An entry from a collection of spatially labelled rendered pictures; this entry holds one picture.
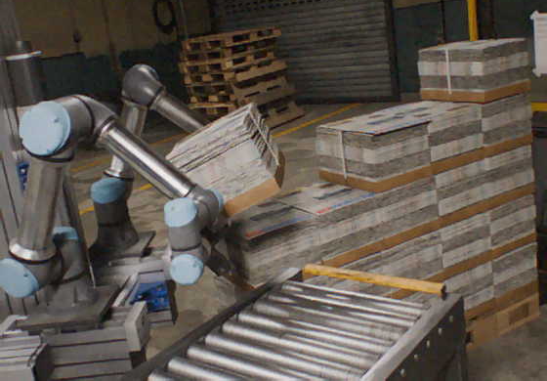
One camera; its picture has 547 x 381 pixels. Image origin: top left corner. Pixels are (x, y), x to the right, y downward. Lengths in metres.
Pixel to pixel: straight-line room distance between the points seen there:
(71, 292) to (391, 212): 1.25
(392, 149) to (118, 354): 1.25
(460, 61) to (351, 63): 7.20
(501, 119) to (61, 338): 1.94
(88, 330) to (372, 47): 8.29
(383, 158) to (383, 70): 7.35
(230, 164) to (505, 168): 1.51
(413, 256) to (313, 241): 0.50
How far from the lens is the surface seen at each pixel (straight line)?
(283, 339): 1.62
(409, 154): 2.60
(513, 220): 3.10
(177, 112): 2.30
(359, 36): 9.96
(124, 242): 2.39
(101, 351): 1.99
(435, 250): 2.77
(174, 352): 1.65
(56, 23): 9.75
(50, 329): 2.01
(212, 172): 1.84
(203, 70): 8.90
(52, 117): 1.60
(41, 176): 1.69
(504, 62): 2.95
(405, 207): 2.63
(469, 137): 2.81
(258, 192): 1.83
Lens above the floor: 1.56
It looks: 14 degrees down
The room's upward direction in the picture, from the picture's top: 8 degrees counter-clockwise
